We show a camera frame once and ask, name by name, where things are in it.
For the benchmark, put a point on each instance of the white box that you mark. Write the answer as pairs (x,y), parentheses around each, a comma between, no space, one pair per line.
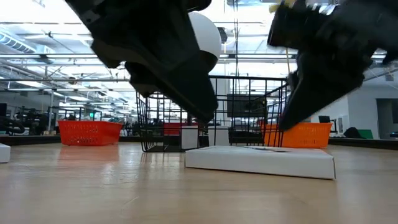
(4,154)
(258,161)

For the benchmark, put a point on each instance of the orange plastic basket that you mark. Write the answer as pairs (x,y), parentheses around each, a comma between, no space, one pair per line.
(311,135)

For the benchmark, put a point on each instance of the red plastic basket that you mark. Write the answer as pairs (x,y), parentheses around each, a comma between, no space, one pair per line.
(90,133)

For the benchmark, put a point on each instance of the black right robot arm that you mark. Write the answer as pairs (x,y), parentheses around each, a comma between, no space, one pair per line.
(385,25)

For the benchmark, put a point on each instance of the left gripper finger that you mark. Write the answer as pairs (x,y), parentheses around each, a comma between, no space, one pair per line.
(186,87)

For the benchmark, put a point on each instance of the green object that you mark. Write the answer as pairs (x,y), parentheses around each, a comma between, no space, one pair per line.
(366,134)

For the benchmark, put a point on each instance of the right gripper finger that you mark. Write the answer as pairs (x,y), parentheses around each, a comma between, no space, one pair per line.
(293,81)
(317,90)

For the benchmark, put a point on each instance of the black ceiling device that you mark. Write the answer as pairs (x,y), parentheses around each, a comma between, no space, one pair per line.
(222,34)

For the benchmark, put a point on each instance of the small dark monitor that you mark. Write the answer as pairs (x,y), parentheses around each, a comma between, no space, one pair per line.
(324,119)

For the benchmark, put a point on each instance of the black bag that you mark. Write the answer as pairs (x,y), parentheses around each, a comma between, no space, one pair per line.
(351,133)

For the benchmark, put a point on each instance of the dark background monitor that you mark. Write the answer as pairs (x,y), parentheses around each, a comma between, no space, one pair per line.
(242,105)

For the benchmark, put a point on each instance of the black aluminium table frame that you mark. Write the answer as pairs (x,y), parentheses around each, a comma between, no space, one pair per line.
(31,140)

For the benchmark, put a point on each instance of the black perforated box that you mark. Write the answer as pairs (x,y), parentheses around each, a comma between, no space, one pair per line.
(245,137)

